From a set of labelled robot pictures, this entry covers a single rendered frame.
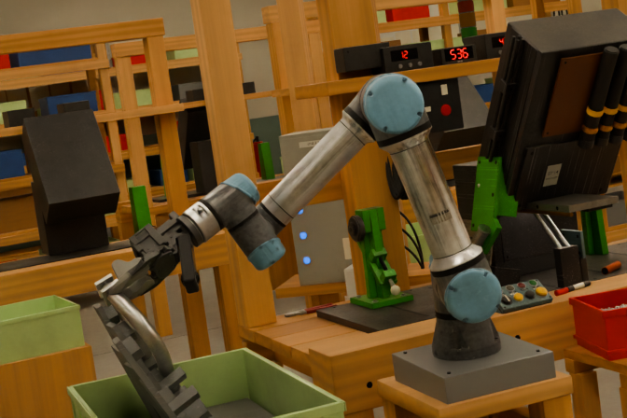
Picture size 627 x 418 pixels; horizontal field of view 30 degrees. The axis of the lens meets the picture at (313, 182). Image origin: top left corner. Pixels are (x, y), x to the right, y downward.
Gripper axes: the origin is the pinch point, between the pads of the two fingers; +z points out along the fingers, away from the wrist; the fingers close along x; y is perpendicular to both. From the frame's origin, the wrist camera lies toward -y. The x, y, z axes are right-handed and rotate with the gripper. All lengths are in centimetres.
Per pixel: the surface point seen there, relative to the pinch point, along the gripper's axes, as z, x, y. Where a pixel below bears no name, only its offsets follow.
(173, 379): 1.2, -12.2, -15.2
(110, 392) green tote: 8.4, -39.1, 5.7
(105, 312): 1.3, -14.4, 7.8
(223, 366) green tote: -15.2, -45.6, -3.9
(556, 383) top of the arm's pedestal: -61, -35, -62
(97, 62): -222, -520, 511
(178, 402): 5.5, 0.1, -25.8
